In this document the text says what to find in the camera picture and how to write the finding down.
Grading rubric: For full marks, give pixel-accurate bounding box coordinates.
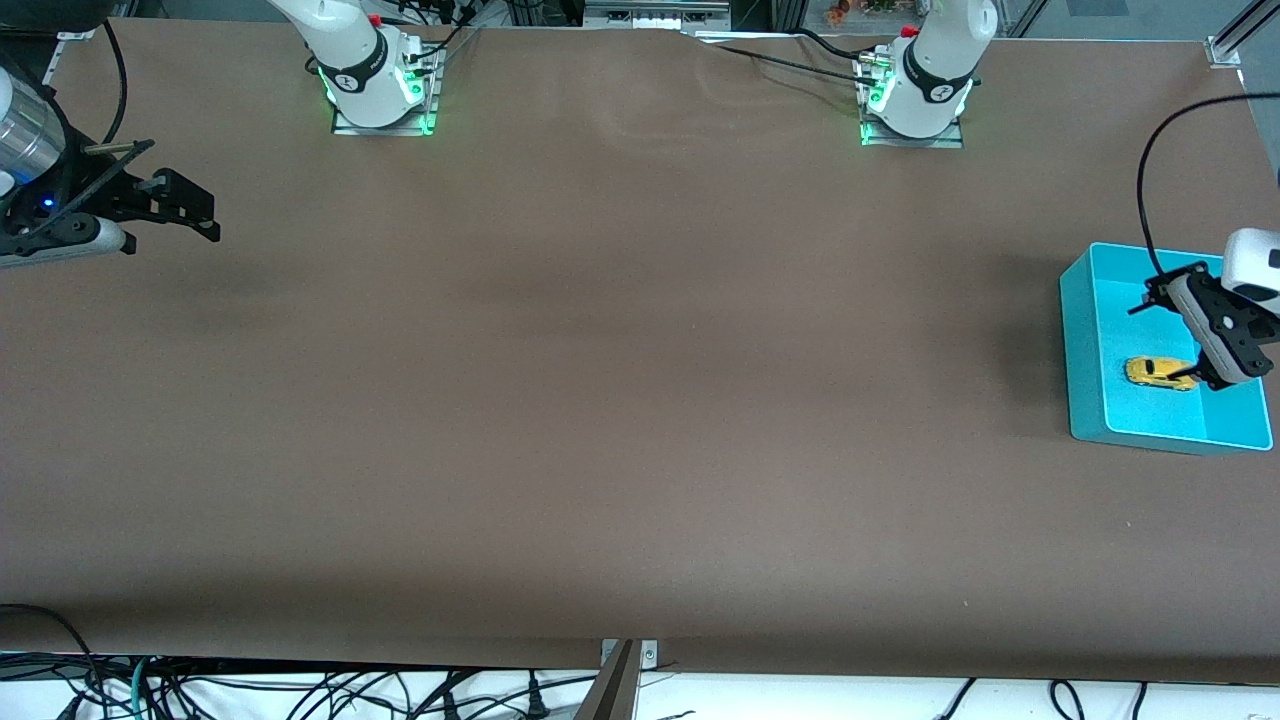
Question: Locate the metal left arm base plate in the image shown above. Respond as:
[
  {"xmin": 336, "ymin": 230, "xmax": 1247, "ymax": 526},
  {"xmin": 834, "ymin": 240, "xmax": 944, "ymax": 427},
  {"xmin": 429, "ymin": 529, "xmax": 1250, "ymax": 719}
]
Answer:
[{"xmin": 860, "ymin": 55, "xmax": 966, "ymax": 150}]

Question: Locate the yellow beetle toy car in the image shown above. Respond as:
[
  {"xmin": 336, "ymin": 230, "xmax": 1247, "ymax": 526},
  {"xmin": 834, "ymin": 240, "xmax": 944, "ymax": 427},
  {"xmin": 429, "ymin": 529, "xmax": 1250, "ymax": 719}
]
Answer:
[{"xmin": 1124, "ymin": 357, "xmax": 1199, "ymax": 392}]

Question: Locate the brown angled post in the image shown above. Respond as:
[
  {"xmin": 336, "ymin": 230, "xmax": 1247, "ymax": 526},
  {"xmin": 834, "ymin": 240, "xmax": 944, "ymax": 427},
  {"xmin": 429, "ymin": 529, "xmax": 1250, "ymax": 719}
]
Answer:
[{"xmin": 573, "ymin": 640, "xmax": 642, "ymax": 720}]

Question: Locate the black floor cable with plug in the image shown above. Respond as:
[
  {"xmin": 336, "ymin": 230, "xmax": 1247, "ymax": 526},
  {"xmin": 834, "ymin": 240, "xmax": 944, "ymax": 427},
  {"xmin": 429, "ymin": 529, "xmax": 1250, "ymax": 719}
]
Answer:
[{"xmin": 500, "ymin": 672, "xmax": 553, "ymax": 720}]

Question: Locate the brown table cover sheet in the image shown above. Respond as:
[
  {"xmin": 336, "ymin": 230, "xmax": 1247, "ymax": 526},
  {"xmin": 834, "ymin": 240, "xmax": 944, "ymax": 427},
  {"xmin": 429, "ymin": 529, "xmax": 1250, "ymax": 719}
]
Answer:
[{"xmin": 0, "ymin": 18, "xmax": 1280, "ymax": 686}]

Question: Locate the short black tabletop cable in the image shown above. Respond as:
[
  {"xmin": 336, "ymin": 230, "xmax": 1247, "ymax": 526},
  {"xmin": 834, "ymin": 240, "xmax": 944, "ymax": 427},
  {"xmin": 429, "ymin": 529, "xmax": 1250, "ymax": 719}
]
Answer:
[{"xmin": 795, "ymin": 27, "xmax": 876, "ymax": 63}]

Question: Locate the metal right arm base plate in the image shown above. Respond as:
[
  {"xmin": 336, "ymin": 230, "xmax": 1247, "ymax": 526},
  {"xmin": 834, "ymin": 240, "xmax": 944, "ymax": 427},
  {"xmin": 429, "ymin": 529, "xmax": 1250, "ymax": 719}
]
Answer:
[{"xmin": 330, "ymin": 40, "xmax": 442, "ymax": 138}]

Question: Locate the black looped floor cable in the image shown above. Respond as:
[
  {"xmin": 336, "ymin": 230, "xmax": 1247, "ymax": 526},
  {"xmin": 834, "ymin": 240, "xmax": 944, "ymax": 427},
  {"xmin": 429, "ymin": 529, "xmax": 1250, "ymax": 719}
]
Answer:
[{"xmin": 0, "ymin": 603, "xmax": 111, "ymax": 720}]

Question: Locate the grey background device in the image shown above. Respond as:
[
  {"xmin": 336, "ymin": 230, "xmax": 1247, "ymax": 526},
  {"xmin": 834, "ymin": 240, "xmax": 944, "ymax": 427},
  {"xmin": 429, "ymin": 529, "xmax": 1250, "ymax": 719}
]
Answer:
[{"xmin": 583, "ymin": 0, "xmax": 733, "ymax": 31}]

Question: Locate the teal plastic bin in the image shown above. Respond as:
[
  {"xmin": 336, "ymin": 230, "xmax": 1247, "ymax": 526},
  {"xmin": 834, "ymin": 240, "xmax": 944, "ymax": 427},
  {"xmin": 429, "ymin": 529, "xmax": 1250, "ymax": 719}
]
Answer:
[{"xmin": 1059, "ymin": 242, "xmax": 1274, "ymax": 457}]

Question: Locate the long black tabletop cable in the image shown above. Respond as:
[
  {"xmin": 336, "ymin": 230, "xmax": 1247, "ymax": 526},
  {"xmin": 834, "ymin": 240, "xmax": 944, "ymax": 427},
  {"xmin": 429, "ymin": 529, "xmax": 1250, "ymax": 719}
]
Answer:
[{"xmin": 690, "ymin": 38, "xmax": 881, "ymax": 89}]

